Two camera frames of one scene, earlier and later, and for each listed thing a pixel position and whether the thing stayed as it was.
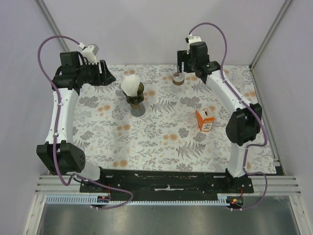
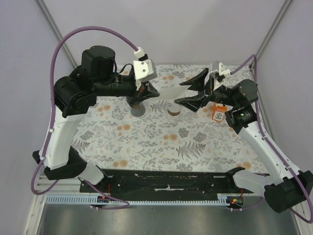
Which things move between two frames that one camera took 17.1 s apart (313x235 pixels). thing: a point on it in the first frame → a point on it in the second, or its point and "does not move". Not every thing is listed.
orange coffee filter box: (206, 119) → (218, 112)
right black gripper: (182, 57) → (194, 103)
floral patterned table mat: (154, 118) does not move
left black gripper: (104, 79) → (146, 91)
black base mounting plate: (160, 182) does not move
